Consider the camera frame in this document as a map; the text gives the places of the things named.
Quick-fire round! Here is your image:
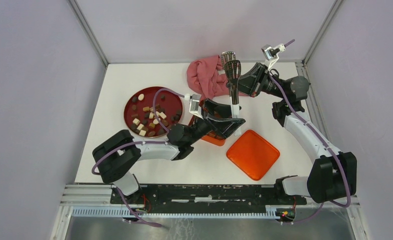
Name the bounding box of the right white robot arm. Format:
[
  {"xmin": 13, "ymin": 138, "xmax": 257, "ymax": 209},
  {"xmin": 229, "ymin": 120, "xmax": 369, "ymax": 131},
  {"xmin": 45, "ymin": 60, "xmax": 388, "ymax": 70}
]
[{"xmin": 238, "ymin": 62, "xmax": 357, "ymax": 208}]

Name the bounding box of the orange box lid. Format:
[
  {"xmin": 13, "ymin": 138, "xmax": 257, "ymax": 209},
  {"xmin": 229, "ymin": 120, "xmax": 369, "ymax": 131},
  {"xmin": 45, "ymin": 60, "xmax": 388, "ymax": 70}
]
[{"xmin": 226, "ymin": 129, "xmax": 281, "ymax": 181}]

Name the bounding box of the orange chocolate box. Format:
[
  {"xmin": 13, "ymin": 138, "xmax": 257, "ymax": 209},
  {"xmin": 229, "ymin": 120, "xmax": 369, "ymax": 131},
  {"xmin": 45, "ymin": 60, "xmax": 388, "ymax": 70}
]
[{"xmin": 199, "ymin": 99, "xmax": 226, "ymax": 147}]

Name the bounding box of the round dark red plate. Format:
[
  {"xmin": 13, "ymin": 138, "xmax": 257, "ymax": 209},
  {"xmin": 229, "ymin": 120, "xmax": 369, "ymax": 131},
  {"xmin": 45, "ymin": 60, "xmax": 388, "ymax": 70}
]
[{"xmin": 123, "ymin": 86, "xmax": 184, "ymax": 138}]

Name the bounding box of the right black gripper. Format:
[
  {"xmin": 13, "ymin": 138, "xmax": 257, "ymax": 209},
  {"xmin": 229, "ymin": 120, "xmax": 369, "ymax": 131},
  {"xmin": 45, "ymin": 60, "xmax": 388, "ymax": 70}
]
[{"xmin": 226, "ymin": 62, "xmax": 287, "ymax": 100}]

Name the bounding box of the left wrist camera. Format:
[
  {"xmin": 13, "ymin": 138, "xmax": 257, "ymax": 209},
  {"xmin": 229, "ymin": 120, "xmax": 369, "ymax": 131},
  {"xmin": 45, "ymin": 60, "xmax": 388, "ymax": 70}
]
[{"xmin": 184, "ymin": 94, "xmax": 203, "ymax": 119}]

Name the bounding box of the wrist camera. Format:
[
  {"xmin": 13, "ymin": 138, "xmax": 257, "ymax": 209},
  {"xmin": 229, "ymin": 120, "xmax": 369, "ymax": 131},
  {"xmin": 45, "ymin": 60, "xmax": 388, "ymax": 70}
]
[
  {"xmin": 261, "ymin": 43, "xmax": 286, "ymax": 70},
  {"xmin": 184, "ymin": 94, "xmax": 203, "ymax": 119}
]

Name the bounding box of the purple cable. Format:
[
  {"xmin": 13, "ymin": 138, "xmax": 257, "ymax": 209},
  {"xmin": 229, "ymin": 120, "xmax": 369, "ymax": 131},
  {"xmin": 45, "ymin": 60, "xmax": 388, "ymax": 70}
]
[
  {"xmin": 269, "ymin": 39, "xmax": 352, "ymax": 209},
  {"xmin": 91, "ymin": 87, "xmax": 191, "ymax": 176}
]

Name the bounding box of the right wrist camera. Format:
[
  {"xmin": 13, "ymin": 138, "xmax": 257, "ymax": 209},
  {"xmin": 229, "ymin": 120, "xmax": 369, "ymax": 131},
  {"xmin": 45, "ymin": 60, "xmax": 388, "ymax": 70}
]
[{"xmin": 261, "ymin": 43, "xmax": 286, "ymax": 70}]

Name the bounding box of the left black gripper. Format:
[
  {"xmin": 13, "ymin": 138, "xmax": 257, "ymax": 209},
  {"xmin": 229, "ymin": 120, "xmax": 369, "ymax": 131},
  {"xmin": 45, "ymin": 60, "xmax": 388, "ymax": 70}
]
[{"xmin": 187, "ymin": 98, "xmax": 246, "ymax": 145}]

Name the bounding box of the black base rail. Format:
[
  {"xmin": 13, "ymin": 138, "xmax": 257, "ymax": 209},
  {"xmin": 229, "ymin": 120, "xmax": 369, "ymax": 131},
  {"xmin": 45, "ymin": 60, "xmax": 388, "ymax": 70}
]
[{"xmin": 125, "ymin": 184, "xmax": 307, "ymax": 214}]

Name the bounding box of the pink cloth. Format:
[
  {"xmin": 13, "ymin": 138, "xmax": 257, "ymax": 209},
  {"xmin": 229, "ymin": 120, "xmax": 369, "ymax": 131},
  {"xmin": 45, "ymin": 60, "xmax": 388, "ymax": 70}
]
[{"xmin": 186, "ymin": 54, "xmax": 250, "ymax": 106}]

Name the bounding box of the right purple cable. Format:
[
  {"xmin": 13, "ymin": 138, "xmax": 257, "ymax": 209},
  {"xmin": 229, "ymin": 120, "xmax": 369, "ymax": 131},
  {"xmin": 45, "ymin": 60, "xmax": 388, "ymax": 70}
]
[{"xmin": 269, "ymin": 39, "xmax": 352, "ymax": 209}]

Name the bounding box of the white chocolate piece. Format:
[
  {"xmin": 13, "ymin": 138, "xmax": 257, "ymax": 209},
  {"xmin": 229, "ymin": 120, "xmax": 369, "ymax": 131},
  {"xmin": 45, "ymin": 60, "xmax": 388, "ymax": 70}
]
[
  {"xmin": 158, "ymin": 112, "xmax": 167, "ymax": 120},
  {"xmin": 138, "ymin": 93, "xmax": 145, "ymax": 101}
]

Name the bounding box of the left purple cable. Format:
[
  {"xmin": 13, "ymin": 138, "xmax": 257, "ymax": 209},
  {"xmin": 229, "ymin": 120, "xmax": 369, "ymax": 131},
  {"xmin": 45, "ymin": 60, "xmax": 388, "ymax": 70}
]
[{"xmin": 91, "ymin": 87, "xmax": 191, "ymax": 176}]

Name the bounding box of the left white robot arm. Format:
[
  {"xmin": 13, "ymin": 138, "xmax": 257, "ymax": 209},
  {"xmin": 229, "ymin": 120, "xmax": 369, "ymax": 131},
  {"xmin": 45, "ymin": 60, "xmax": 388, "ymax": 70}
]
[{"xmin": 91, "ymin": 99, "xmax": 246, "ymax": 204}]

